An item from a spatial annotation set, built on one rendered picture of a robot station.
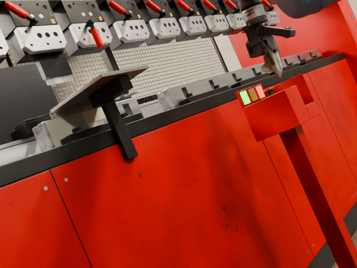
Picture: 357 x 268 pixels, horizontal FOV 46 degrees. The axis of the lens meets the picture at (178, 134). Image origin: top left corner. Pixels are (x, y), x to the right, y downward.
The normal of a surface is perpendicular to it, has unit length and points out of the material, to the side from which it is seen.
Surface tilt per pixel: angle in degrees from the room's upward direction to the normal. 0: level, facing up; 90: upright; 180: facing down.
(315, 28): 90
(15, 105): 90
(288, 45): 90
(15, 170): 90
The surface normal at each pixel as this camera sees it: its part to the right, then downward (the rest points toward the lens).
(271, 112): -0.57, 0.23
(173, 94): 0.69, -0.32
